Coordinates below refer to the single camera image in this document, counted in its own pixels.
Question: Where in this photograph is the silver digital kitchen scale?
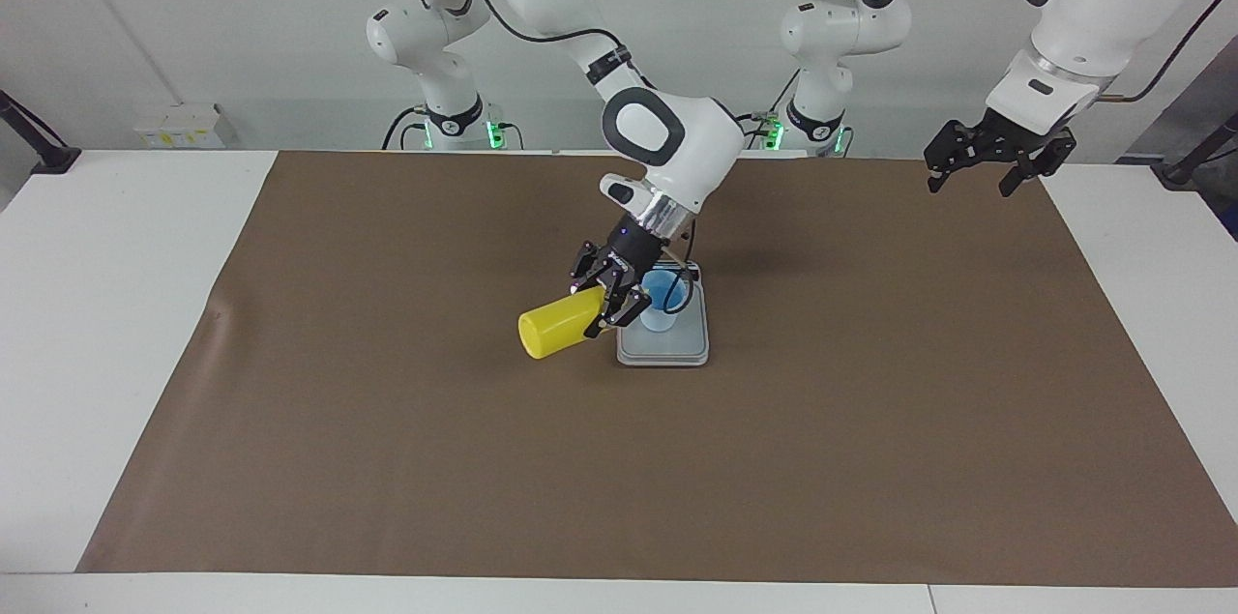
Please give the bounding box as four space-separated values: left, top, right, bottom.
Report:
616 261 710 367

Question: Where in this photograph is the black arm base cable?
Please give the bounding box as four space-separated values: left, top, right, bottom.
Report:
381 103 432 151
740 109 790 152

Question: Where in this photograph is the black left arm base cable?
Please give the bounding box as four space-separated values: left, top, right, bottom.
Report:
740 109 790 152

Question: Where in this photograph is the white wall outlet box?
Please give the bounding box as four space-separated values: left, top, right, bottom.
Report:
133 103 225 149

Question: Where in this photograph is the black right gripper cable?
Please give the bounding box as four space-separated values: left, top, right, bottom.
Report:
440 0 697 317

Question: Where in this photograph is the black clamp stand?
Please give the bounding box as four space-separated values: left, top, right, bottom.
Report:
1151 111 1238 188
0 90 82 175

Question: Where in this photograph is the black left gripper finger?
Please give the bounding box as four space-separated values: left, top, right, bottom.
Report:
923 122 976 198
997 138 1078 200

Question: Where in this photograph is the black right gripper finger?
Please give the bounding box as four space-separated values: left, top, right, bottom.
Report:
584 283 655 341
568 241 620 298

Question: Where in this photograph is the brown table mat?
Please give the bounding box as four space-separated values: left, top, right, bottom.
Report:
77 150 1238 588

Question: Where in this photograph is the light blue plastic cup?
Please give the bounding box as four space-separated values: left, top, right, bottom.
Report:
638 270 693 333

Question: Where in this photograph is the yellow squeeze seasoning bottle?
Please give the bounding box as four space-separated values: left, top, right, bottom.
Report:
517 290 608 361

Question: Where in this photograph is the black right arm base cable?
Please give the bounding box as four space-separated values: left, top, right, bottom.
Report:
381 103 432 151

